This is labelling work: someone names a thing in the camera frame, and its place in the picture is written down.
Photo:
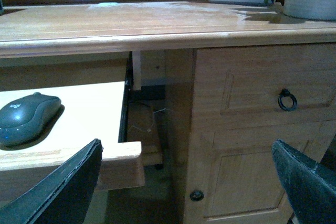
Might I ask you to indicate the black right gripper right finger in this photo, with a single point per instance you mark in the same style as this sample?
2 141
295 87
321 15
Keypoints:
310 186

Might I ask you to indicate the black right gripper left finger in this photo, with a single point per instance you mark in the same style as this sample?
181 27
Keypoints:
65 194

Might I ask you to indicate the dark grey wireless mouse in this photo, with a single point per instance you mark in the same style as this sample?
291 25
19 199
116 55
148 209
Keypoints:
24 119

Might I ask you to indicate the wooden pull-out keyboard tray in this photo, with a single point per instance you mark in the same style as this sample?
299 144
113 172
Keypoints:
90 112

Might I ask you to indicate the wooden cabinet door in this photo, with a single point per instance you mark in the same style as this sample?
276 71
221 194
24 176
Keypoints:
235 171

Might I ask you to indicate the black round door knob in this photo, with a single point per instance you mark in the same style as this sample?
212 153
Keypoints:
196 195

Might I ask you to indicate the wooden desk drawer front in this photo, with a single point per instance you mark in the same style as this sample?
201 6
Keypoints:
237 80

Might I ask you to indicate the white round desk grommet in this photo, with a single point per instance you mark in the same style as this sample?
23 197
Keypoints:
106 5

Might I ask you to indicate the black ring drawer pull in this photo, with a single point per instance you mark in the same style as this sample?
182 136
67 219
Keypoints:
287 101

